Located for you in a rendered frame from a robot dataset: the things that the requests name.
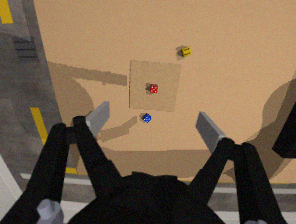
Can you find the tan square mat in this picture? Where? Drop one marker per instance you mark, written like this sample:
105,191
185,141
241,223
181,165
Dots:
143,74

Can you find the yellow die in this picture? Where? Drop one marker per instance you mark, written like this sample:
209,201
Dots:
186,51

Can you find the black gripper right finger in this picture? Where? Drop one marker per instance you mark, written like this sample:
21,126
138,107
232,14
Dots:
256,201

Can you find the red die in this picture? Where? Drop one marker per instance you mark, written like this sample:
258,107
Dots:
153,88

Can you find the blue die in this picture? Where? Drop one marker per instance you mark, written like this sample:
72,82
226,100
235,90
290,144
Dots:
147,118

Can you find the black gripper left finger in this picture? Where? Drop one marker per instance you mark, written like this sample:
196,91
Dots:
40,202

